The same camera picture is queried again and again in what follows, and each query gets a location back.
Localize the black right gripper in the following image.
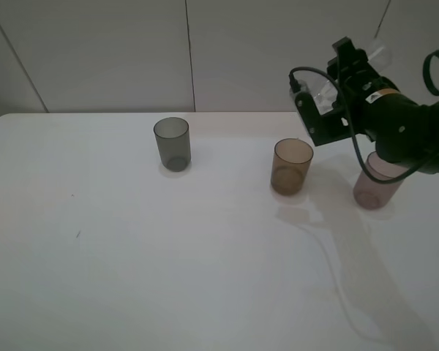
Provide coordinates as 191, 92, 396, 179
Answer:
326, 37, 400, 127

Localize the clear plastic water bottle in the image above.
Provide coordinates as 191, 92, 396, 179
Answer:
312, 39, 393, 114

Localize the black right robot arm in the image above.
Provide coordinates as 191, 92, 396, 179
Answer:
327, 37, 439, 174

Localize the amber translucent plastic cup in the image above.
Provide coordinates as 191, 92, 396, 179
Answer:
271, 138, 314, 196

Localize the pink translucent plastic cup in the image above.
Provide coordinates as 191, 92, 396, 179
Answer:
353, 151, 406, 210

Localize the grey translucent plastic cup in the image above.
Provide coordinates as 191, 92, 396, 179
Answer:
154, 117, 191, 172

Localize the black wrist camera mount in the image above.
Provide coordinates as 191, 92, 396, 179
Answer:
294, 91, 350, 146

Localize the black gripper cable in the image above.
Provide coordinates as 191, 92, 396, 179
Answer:
288, 50, 439, 183

